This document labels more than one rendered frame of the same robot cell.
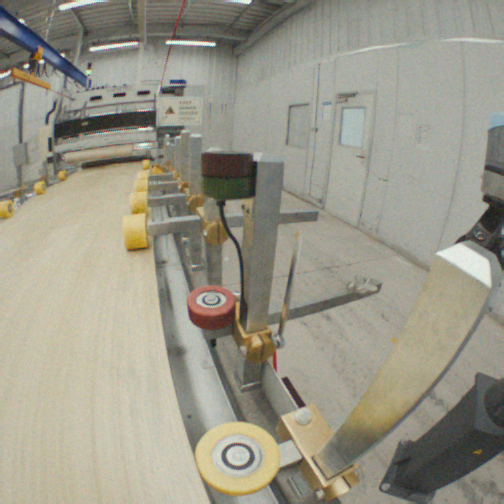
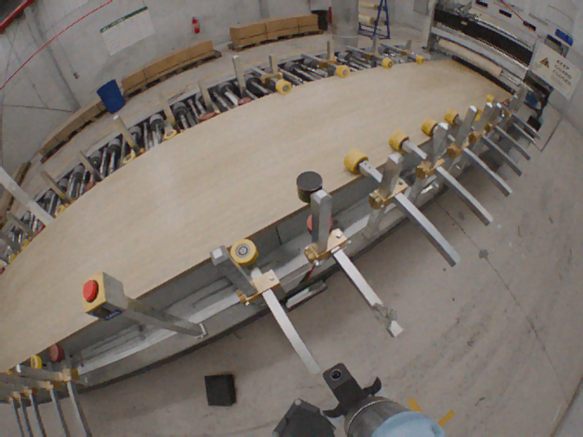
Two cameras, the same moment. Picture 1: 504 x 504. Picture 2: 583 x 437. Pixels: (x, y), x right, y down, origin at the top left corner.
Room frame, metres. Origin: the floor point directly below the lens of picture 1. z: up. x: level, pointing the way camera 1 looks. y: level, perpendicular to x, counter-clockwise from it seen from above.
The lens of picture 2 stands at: (0.24, -0.31, 1.52)
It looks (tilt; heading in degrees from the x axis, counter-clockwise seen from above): 57 degrees down; 91
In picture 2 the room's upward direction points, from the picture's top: 9 degrees counter-clockwise
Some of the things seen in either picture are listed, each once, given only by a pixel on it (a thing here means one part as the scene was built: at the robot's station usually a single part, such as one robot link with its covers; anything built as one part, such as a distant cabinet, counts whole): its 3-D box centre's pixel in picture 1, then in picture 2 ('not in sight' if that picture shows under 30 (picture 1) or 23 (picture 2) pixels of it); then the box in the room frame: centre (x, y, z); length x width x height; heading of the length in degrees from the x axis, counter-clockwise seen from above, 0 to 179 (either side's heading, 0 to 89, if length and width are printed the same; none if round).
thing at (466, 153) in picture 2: (198, 183); (469, 155); (1.06, 0.25, 0.95); 0.50 x 0.04 x 0.04; 114
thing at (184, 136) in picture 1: (184, 187); (455, 151); (1.00, 0.29, 0.94); 0.04 x 0.04 x 0.48; 24
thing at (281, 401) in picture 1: (266, 376); (315, 271); (0.29, -0.04, 0.75); 0.26 x 0.01 x 0.10; 24
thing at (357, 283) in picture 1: (360, 280); (385, 313); (0.46, -0.25, 0.87); 0.09 x 0.07 x 0.02; 114
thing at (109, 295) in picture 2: not in sight; (104, 296); (-0.16, -0.21, 1.18); 0.07 x 0.07 x 0.08; 24
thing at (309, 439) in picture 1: (317, 454); (258, 288); (0.10, -0.10, 0.83); 0.14 x 0.06 x 0.05; 24
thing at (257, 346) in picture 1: (245, 326); (324, 246); (0.33, 0.00, 0.85); 0.14 x 0.06 x 0.05; 24
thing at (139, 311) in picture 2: not in sight; (167, 322); (-0.16, -0.21, 0.93); 0.05 x 0.05 x 0.45; 24
